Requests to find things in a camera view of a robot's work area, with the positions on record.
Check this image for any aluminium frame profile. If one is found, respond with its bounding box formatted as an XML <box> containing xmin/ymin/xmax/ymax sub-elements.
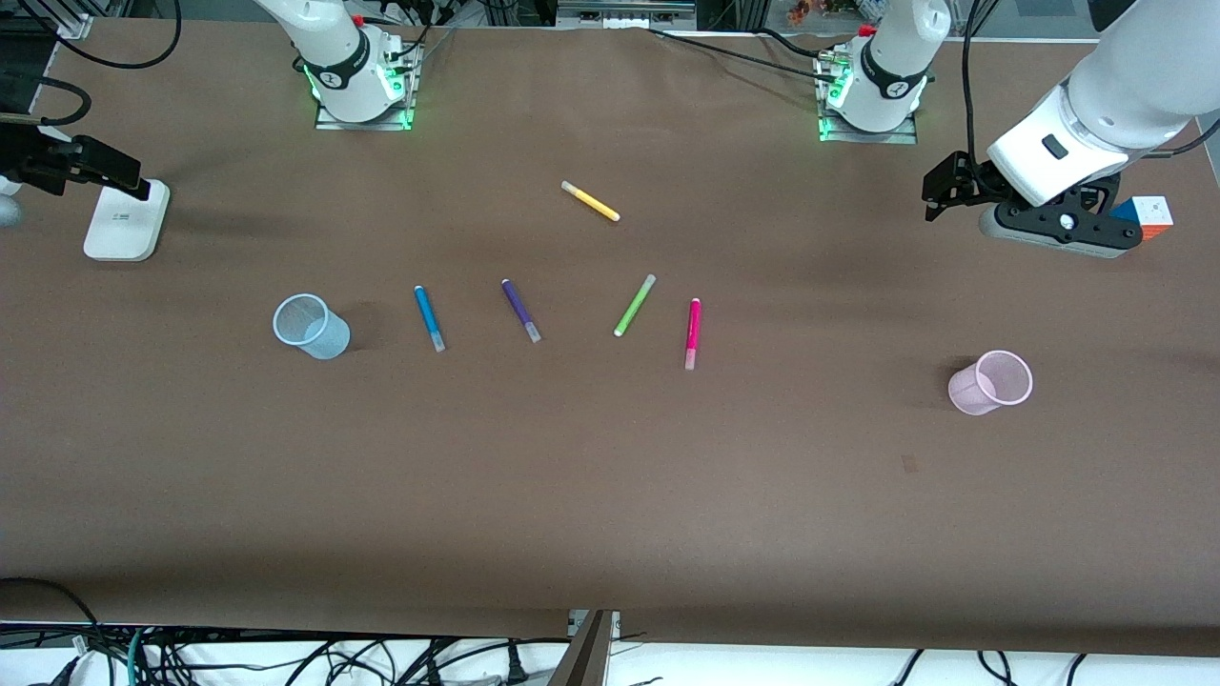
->
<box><xmin>0</xmin><ymin>0</ymin><xmax>93</xmax><ymax>41</ymax></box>

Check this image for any translucent blue cup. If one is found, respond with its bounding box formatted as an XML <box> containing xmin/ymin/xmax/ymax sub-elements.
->
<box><xmin>273</xmin><ymin>293</ymin><xmax>352</xmax><ymax>361</ymax></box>

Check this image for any black floor cable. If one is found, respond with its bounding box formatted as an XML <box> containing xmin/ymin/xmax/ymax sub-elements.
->
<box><xmin>396</xmin><ymin>636</ymin><xmax>573</xmax><ymax>686</ymax></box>
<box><xmin>0</xmin><ymin>576</ymin><xmax>101</xmax><ymax>654</ymax></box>

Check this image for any long black cable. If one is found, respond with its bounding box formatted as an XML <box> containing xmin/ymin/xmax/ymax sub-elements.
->
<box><xmin>646</xmin><ymin>27</ymin><xmax>842</xmax><ymax>85</ymax></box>

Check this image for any thick black cable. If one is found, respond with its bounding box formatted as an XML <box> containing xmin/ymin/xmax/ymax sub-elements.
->
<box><xmin>0</xmin><ymin>74</ymin><xmax>93</xmax><ymax>127</ymax></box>

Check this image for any black looped cable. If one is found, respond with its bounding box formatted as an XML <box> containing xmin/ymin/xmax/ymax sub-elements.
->
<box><xmin>43</xmin><ymin>0</ymin><xmax>183</xmax><ymax>71</ymax></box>

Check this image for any multicolour puzzle cube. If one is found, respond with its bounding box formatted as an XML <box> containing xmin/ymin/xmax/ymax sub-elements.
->
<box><xmin>1111</xmin><ymin>195</ymin><xmax>1175</xmax><ymax>240</ymax></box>

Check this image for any green marker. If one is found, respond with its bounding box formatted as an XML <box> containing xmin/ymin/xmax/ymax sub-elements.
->
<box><xmin>613</xmin><ymin>274</ymin><xmax>658</xmax><ymax>338</ymax></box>

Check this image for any black hanging cable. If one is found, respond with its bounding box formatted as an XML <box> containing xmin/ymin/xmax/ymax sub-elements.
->
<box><xmin>961</xmin><ymin>0</ymin><xmax>1000</xmax><ymax>165</ymax></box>

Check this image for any translucent pink cup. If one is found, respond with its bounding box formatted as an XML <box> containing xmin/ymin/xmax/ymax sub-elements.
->
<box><xmin>947</xmin><ymin>350</ymin><xmax>1034</xmax><ymax>416</ymax></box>

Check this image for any yellow marker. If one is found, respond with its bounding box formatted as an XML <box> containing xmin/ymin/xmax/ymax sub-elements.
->
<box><xmin>560</xmin><ymin>180</ymin><xmax>621</xmax><ymax>223</ymax></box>

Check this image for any blue marker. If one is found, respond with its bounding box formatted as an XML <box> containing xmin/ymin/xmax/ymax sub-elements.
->
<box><xmin>414</xmin><ymin>285</ymin><xmax>446</xmax><ymax>353</ymax></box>

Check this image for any purple marker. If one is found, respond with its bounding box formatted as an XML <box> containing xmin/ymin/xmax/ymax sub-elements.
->
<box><xmin>501</xmin><ymin>279</ymin><xmax>542</xmax><ymax>344</ymax></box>

